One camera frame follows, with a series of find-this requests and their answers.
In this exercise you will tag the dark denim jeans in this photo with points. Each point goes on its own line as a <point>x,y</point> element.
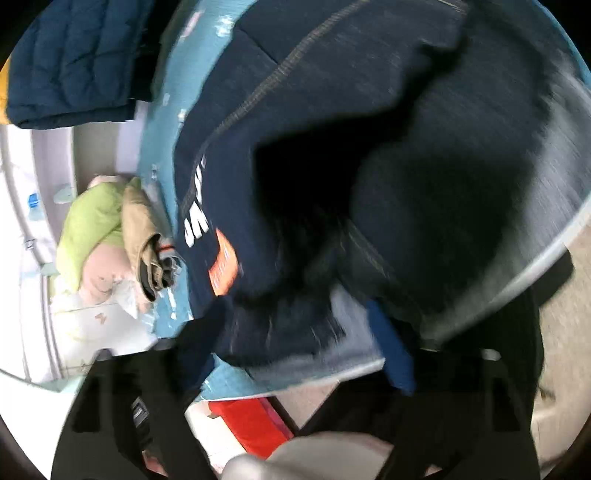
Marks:
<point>422,154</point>

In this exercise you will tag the blue bottle cap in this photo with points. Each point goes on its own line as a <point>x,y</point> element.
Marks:
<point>33,201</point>

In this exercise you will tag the light blue wall bracket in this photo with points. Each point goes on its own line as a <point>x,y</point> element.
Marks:
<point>65,194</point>

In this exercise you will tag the green pillow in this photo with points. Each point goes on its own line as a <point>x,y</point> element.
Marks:
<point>93,218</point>

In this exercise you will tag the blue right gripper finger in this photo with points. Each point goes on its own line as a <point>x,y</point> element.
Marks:
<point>399,364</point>

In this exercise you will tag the red cloth item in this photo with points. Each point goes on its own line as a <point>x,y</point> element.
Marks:
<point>254,423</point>

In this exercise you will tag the navy quilted jacket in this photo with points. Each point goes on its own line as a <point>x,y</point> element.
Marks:
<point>74,63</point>

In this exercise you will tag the teal bedspread with candy print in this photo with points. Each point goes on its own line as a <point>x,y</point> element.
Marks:
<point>214,65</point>

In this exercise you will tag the folded khaki trousers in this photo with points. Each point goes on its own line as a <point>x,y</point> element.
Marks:
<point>147,238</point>

